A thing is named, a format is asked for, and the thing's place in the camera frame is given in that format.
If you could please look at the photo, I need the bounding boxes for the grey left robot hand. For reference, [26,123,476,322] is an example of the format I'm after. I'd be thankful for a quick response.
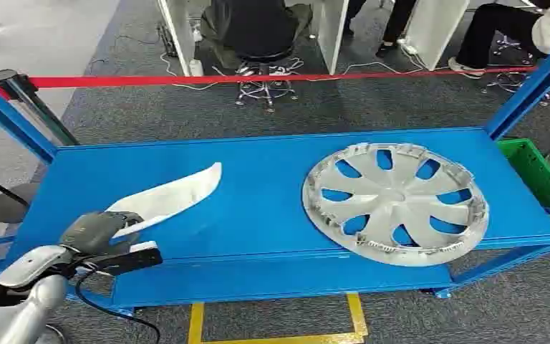
[59,211,145,260]

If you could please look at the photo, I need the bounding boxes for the white curved plastic panel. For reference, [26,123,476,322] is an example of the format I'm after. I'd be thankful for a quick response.
[105,162,223,239]

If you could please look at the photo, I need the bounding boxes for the stanchion with dark round base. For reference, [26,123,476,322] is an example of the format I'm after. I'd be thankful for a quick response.
[0,167,39,225]

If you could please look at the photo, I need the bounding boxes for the red barrier belt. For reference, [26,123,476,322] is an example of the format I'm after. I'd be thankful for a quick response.
[0,66,539,133]

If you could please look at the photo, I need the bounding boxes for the blue metal shelf rack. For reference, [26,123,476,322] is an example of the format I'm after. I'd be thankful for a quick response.
[0,26,550,315]

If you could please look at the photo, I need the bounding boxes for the white desk panel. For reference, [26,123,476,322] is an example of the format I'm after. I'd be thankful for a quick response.
[405,0,471,71]
[157,0,206,77]
[317,0,350,75]

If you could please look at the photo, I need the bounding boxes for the black stool chrome base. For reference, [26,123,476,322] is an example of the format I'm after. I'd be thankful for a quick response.
[234,46,299,113]

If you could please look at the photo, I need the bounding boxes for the person seated on stool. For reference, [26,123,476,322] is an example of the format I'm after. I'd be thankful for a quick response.
[200,0,314,72]

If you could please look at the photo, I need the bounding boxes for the silver wheel hubcap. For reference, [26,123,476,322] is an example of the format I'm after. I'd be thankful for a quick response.
[301,142,491,268]

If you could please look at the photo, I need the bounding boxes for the standing person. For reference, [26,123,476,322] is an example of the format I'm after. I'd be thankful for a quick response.
[343,0,418,59]

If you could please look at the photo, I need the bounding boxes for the green plastic crate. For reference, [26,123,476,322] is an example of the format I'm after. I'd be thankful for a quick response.
[496,138,550,225]

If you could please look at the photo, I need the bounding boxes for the seated person in pale top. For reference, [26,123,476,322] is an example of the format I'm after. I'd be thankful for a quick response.
[448,0,550,80]

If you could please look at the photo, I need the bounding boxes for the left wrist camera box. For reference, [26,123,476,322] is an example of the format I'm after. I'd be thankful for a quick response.
[87,240,164,277]

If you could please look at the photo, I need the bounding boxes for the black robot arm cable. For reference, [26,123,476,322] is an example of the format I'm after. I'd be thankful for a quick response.
[73,263,162,344]

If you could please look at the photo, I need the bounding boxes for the chrome stanchion post black head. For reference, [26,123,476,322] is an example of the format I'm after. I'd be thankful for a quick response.
[0,68,80,147]

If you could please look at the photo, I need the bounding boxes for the white cable under desk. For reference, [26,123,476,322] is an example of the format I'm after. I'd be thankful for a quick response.
[160,51,220,92]

